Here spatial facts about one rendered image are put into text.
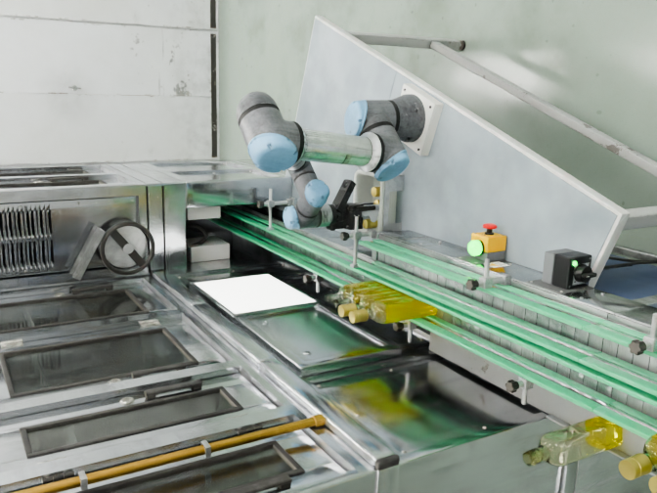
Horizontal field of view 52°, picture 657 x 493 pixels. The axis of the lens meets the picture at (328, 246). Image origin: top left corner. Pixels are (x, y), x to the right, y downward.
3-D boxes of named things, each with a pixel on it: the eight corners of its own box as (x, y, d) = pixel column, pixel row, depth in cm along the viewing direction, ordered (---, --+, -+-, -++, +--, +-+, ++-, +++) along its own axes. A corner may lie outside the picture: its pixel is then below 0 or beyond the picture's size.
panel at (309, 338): (269, 279, 274) (189, 289, 257) (269, 271, 274) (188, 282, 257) (402, 355, 199) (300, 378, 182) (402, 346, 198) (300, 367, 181)
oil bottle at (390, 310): (424, 309, 204) (366, 320, 193) (426, 291, 202) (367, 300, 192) (437, 315, 199) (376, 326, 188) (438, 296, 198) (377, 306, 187)
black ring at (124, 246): (153, 269, 274) (99, 275, 264) (151, 217, 270) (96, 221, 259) (156, 272, 270) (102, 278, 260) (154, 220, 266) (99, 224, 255)
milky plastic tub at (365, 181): (372, 229, 247) (351, 231, 243) (374, 167, 242) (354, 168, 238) (400, 239, 233) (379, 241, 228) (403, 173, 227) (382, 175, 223)
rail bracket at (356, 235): (370, 263, 227) (337, 267, 220) (372, 214, 223) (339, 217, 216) (374, 265, 224) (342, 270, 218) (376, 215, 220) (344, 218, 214)
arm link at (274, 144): (401, 123, 206) (250, 99, 171) (421, 161, 200) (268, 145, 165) (378, 148, 214) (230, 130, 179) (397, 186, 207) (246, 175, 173)
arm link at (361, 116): (386, 91, 210) (349, 91, 203) (403, 123, 204) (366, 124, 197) (370, 116, 219) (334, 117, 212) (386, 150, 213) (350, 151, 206)
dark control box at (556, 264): (564, 278, 173) (541, 282, 169) (567, 247, 172) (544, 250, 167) (591, 286, 167) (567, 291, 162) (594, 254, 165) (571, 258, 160)
